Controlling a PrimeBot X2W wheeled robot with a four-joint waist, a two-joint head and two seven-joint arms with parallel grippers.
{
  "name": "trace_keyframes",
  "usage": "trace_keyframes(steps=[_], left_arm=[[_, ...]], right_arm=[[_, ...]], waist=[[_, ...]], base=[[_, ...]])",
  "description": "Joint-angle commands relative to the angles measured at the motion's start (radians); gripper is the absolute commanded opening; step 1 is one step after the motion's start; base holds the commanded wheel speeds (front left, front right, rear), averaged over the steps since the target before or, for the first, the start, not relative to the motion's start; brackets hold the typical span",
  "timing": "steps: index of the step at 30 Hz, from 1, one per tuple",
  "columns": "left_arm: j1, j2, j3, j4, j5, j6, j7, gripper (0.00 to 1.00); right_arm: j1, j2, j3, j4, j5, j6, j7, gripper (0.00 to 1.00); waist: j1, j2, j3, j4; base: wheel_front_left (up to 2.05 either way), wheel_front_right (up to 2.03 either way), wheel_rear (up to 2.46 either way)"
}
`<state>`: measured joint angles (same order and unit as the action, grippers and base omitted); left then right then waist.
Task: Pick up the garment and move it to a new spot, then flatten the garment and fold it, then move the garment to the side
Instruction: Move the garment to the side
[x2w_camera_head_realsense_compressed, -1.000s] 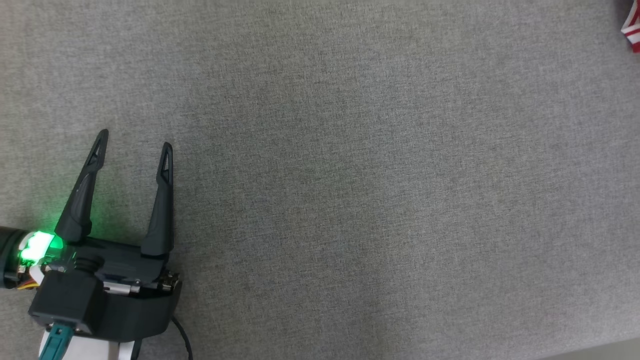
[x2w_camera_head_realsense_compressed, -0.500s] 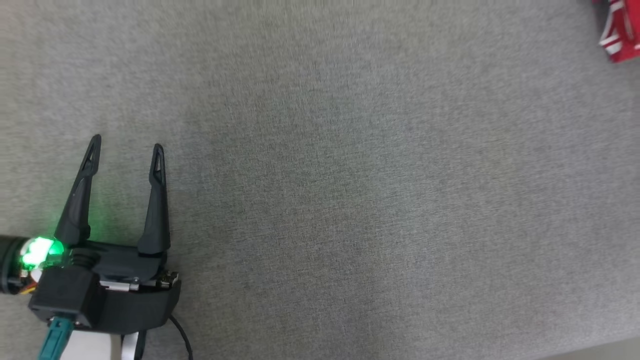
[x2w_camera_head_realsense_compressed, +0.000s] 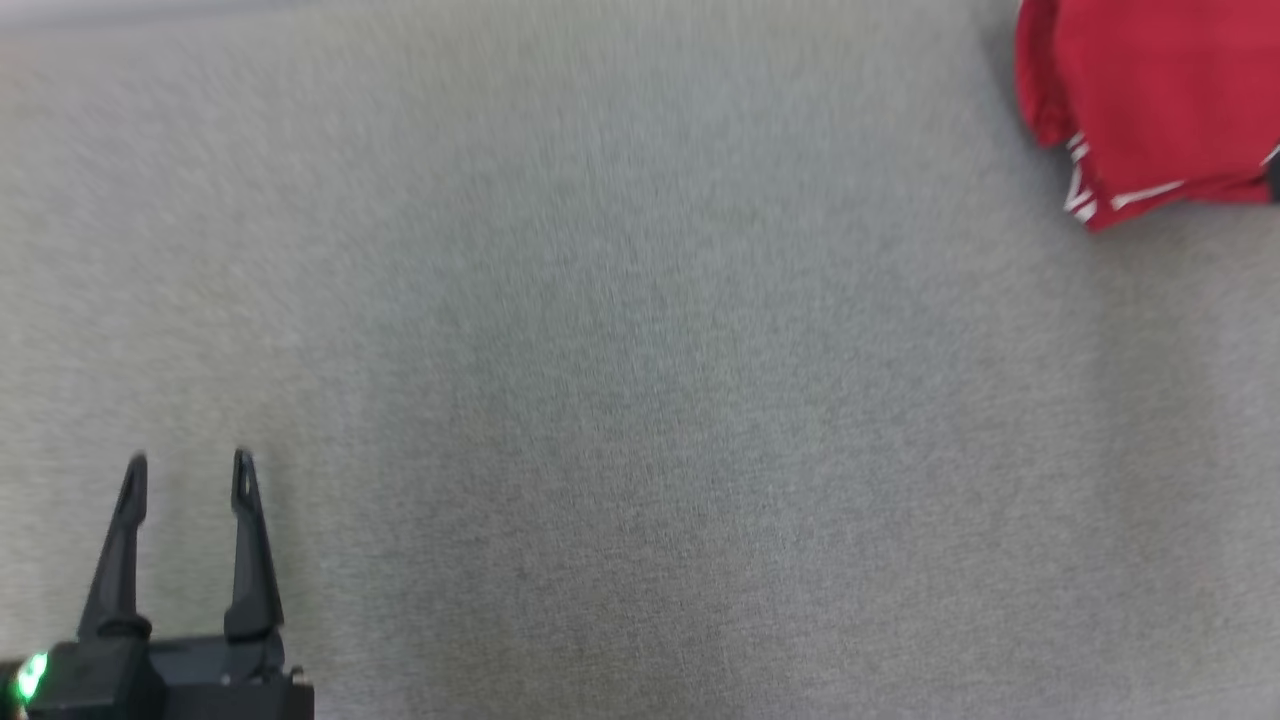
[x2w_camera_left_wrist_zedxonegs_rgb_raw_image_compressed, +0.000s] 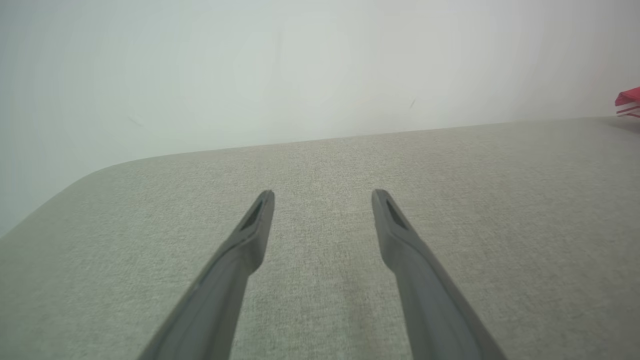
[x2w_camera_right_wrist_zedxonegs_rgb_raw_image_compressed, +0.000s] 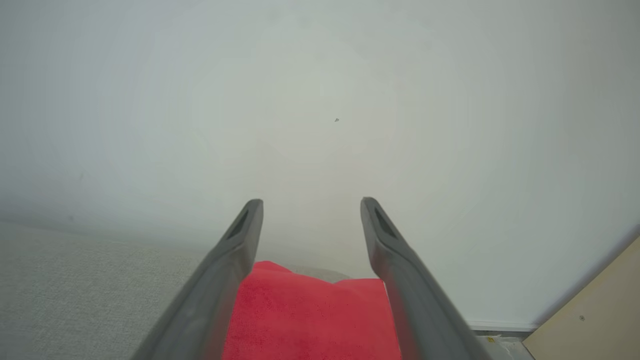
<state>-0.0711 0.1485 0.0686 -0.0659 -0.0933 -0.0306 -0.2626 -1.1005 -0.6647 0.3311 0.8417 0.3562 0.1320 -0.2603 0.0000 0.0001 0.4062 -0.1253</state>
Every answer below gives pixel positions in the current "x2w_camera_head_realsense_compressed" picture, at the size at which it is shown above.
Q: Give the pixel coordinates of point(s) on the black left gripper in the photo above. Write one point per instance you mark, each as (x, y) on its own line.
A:
(235, 685)

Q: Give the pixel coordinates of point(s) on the red white lettered jersey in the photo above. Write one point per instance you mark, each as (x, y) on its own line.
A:
(1170, 90)

